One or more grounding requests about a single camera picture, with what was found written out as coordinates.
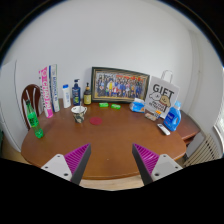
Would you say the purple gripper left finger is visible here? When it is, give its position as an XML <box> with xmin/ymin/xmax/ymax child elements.
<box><xmin>42</xmin><ymin>144</ymin><xmax>91</xmax><ymax>185</ymax></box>

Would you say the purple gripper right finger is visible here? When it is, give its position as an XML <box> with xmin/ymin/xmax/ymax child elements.
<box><xmin>132</xmin><ymin>144</ymin><xmax>182</xmax><ymax>185</ymax></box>

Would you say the white remote control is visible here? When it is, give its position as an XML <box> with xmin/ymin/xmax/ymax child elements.
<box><xmin>157</xmin><ymin>124</ymin><xmax>170</xmax><ymax>136</ymax></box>

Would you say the small snack packet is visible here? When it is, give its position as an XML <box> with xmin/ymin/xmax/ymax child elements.
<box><xmin>145</xmin><ymin>113</ymin><xmax>160</xmax><ymax>121</ymax></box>

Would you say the blue detergent bottle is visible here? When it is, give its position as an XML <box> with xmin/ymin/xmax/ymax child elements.
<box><xmin>163</xmin><ymin>101</ymin><xmax>181</xmax><ymax>131</ymax></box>

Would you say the red round coaster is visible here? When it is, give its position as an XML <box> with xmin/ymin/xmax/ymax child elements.
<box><xmin>90</xmin><ymin>117</ymin><xmax>102</xmax><ymax>125</ymax></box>

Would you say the round wooden table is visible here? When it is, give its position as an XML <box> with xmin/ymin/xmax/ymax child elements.
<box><xmin>21</xmin><ymin>103</ymin><xmax>200</xmax><ymax>180</ymax></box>

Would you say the patterned ceramic mug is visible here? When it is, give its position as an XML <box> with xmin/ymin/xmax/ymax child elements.
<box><xmin>71</xmin><ymin>106</ymin><xmax>87</xmax><ymax>123</ymax></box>

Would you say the white radiator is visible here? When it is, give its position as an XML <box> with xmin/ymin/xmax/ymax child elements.
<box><xmin>183</xmin><ymin>133</ymin><xmax>220</xmax><ymax>167</ymax></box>

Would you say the green plastic bottle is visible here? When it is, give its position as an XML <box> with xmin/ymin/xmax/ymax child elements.
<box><xmin>26</xmin><ymin>100</ymin><xmax>44</xmax><ymax>139</ymax></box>

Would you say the blue tissue pack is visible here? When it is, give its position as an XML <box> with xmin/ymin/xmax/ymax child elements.
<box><xmin>129</xmin><ymin>98</ymin><xmax>145</xmax><ymax>113</ymax></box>

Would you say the amber pump bottle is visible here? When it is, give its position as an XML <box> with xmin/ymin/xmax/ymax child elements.
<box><xmin>84</xmin><ymin>82</ymin><xmax>91</xmax><ymax>105</ymax></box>

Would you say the green small box left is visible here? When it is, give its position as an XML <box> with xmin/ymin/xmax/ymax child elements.
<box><xmin>99</xmin><ymin>102</ymin><xmax>109</xmax><ymax>108</ymax></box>

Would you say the green small box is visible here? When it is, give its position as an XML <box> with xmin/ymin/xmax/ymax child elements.
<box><xmin>99</xmin><ymin>102</ymin><xmax>109</xmax><ymax>108</ymax></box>
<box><xmin>111</xmin><ymin>104</ymin><xmax>121</xmax><ymax>110</ymax></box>

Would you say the green small box right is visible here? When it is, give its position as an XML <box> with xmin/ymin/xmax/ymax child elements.
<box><xmin>111</xmin><ymin>104</ymin><xmax>121</xmax><ymax>110</ymax></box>

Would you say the white gift paper bag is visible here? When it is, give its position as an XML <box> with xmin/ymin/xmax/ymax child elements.
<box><xmin>145</xmin><ymin>70</ymin><xmax>180</xmax><ymax>118</ymax></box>

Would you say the white lotion bottle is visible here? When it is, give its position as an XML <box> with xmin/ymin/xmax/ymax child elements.
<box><xmin>62</xmin><ymin>84</ymin><xmax>71</xmax><ymax>108</ymax></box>

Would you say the dark blue pump bottle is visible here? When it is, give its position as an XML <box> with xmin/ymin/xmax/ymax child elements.
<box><xmin>72</xmin><ymin>79</ymin><xmax>81</xmax><ymax>106</ymax></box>

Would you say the pink tall box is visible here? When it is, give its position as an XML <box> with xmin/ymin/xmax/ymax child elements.
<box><xmin>39</xmin><ymin>67</ymin><xmax>53</xmax><ymax>118</ymax></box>

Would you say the wooden chair back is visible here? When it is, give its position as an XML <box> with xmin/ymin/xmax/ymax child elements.
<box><xmin>21</xmin><ymin>84</ymin><xmax>41</xmax><ymax>129</ymax></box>

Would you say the framed group photo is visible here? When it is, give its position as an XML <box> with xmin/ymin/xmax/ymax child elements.
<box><xmin>91</xmin><ymin>67</ymin><xmax>150</xmax><ymax>103</ymax></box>

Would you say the white blue tall box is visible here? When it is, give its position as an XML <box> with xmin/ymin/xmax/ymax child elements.
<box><xmin>49</xmin><ymin>64</ymin><xmax>60</xmax><ymax>112</ymax></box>

